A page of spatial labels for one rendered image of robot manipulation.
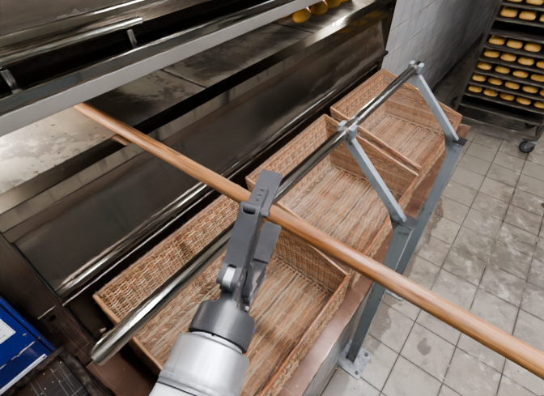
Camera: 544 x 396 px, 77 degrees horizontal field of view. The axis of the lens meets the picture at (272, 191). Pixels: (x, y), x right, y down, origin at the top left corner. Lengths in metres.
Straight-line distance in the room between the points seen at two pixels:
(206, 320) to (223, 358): 0.05
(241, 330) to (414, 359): 1.51
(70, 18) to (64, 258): 0.51
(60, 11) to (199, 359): 0.58
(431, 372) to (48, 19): 1.83
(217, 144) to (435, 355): 1.41
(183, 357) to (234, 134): 0.84
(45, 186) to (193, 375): 0.55
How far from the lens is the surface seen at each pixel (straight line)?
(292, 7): 0.94
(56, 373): 0.91
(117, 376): 1.21
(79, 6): 0.73
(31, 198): 0.82
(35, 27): 0.68
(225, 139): 1.11
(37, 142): 0.98
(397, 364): 1.84
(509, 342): 0.57
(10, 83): 0.61
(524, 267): 2.45
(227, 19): 0.77
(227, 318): 0.41
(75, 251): 0.93
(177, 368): 0.40
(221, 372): 0.40
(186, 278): 0.58
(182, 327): 1.20
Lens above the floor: 1.65
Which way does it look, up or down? 44 degrees down
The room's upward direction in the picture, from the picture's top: straight up
